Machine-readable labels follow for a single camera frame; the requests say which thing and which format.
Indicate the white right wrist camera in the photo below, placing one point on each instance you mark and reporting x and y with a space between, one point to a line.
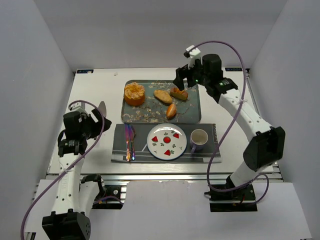
192 53

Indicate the oval flat bread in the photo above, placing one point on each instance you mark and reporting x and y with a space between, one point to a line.
163 96

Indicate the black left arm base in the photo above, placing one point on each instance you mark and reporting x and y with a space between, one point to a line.
104 190

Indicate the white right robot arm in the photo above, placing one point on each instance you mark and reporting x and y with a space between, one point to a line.
265 142

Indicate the sesame bun bread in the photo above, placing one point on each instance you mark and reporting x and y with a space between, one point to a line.
171 111

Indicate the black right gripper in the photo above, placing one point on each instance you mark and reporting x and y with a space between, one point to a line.
184 74

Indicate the iridescent fork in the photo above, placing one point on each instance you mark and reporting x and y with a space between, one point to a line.
132 137

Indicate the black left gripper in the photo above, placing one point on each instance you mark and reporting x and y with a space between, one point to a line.
94 120

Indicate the blossom pattern grey tray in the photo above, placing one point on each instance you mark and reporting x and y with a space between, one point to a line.
154 111

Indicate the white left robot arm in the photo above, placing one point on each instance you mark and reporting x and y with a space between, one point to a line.
69 217

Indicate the iridescent knife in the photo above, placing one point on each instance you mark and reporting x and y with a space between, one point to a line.
128 143

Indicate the purple ceramic mug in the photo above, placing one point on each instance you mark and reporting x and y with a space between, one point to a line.
198 140

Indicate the sliced baguette piece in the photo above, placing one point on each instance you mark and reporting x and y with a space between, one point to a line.
179 94

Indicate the round orange sponge cake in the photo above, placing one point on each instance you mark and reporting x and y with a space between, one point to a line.
134 94

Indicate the blue label right corner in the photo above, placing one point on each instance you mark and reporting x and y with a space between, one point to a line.
233 69

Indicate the blue label left corner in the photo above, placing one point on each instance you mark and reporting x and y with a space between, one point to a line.
84 71

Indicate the blue label corner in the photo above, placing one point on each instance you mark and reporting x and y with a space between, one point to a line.
84 71
233 69

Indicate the watermelon pattern white plate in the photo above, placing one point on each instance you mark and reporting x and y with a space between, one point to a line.
166 141

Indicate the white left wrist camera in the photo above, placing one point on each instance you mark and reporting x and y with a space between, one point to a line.
78 107

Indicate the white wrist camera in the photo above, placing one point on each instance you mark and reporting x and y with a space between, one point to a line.
192 53
78 107

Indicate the steel cake server wooden handle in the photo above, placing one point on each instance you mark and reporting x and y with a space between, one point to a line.
102 108

